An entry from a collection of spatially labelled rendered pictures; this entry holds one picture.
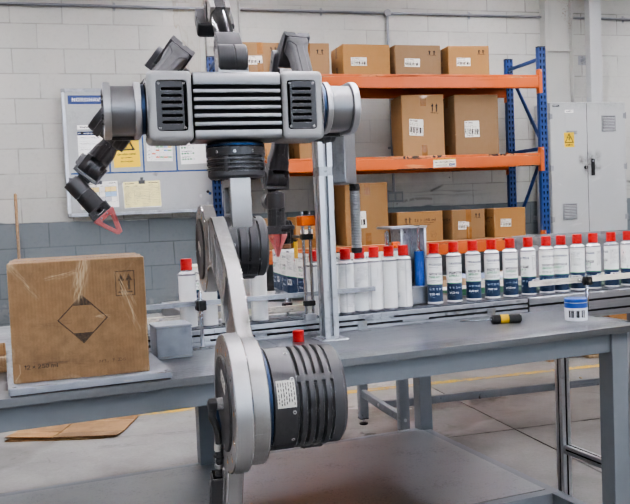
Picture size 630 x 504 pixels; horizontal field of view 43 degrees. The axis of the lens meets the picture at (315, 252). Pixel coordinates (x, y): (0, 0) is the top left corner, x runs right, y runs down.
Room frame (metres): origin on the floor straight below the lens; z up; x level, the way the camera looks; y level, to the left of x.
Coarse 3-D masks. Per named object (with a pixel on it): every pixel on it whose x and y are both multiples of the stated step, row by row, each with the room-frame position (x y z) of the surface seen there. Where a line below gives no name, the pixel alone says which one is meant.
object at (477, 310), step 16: (464, 304) 2.62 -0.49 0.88; (480, 304) 2.63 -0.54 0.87; (496, 304) 2.65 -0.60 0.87; (512, 304) 2.68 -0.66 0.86; (528, 304) 2.70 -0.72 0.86; (304, 320) 2.40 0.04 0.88; (352, 320) 2.47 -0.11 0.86; (368, 320) 2.48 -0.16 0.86; (384, 320) 2.50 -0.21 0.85; (400, 320) 2.53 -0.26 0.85; (416, 320) 2.55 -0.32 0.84; (432, 320) 2.56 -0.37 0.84; (448, 320) 2.59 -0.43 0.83; (192, 336) 2.28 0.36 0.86; (208, 336) 2.29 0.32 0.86; (256, 336) 2.35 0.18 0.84; (272, 336) 2.36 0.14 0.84; (288, 336) 2.38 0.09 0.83
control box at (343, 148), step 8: (344, 136) 2.32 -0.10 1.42; (352, 136) 2.44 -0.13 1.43; (336, 144) 2.32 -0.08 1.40; (344, 144) 2.32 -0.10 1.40; (352, 144) 2.44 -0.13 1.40; (336, 152) 2.32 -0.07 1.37; (344, 152) 2.32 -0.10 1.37; (352, 152) 2.43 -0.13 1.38; (336, 160) 2.32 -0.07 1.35; (344, 160) 2.32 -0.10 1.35; (352, 160) 2.43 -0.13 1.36; (336, 168) 2.32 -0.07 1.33; (344, 168) 2.32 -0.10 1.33; (352, 168) 2.42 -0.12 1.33; (336, 176) 2.32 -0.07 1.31; (344, 176) 2.32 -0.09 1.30; (352, 176) 2.42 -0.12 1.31; (336, 184) 2.42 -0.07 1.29; (344, 184) 2.45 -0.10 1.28
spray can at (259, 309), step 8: (256, 280) 2.38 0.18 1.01; (264, 280) 2.39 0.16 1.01; (256, 288) 2.38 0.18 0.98; (264, 288) 2.39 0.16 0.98; (256, 304) 2.38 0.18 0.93; (264, 304) 2.39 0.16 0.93; (256, 312) 2.38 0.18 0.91; (264, 312) 2.39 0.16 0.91; (256, 320) 2.38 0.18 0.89; (264, 320) 2.38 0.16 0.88
